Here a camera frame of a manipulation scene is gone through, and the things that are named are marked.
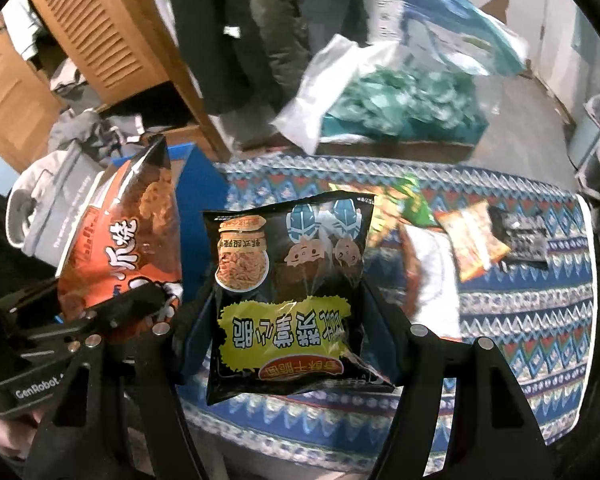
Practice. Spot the olive hanging coat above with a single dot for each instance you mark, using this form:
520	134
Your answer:
277	10

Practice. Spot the small silver black packet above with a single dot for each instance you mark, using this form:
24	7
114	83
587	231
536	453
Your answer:
522	240

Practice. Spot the grey clothes pile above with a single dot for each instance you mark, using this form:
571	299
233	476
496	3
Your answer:
80	130

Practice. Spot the small orange snack packet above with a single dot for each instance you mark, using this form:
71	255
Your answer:
472	240

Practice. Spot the white plastic bag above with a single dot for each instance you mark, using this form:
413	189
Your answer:
320	105

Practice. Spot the black and yellow snack packet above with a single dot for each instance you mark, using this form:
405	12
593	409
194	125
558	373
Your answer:
280	270

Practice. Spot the black hanging coat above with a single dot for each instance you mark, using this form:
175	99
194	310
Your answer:
205	35

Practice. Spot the white metal bucket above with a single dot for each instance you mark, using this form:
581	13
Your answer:
380	10

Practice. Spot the large orange-red snack packet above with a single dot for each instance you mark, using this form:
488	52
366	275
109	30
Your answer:
125	220

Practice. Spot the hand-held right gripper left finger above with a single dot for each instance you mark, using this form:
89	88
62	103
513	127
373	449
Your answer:
195	345

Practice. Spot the blue patterned tablecloth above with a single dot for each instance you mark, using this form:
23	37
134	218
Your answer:
505	320

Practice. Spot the white hanging shirt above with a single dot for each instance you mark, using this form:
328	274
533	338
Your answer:
20	15

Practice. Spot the blue plastic bag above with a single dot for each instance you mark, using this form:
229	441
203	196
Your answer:
455	25

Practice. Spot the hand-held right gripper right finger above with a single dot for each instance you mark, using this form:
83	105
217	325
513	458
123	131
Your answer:
382	330

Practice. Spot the grey tote bag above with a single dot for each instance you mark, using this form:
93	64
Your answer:
55	200

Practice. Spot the wooden louvered wardrobe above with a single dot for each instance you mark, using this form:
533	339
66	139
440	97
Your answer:
80	25

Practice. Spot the blue cardboard box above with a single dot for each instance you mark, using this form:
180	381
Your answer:
200	200

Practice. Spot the white snack packet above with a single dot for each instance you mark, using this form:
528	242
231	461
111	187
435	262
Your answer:
432	280

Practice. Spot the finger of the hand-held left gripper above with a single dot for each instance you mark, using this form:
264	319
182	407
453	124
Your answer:
130	305

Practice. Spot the green snack packet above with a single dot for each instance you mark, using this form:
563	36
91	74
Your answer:
410	205

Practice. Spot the person's left hand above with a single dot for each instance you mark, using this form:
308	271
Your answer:
2	435

